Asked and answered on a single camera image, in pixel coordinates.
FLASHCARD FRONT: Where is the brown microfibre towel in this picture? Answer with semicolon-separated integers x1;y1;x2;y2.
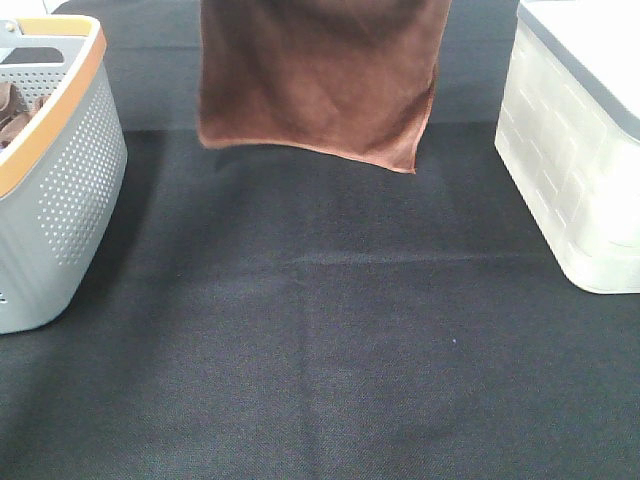
198;0;450;173

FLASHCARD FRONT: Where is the brown towel in basket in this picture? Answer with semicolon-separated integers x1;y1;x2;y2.
1;82;50;150

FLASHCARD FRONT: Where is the black table mat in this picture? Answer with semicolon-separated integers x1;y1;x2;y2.
1;1;639;479

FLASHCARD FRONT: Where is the grey perforated laundry basket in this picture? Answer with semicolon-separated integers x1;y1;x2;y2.
1;15;127;334

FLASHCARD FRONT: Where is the white plastic storage box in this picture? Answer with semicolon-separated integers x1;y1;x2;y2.
495;1;639;294

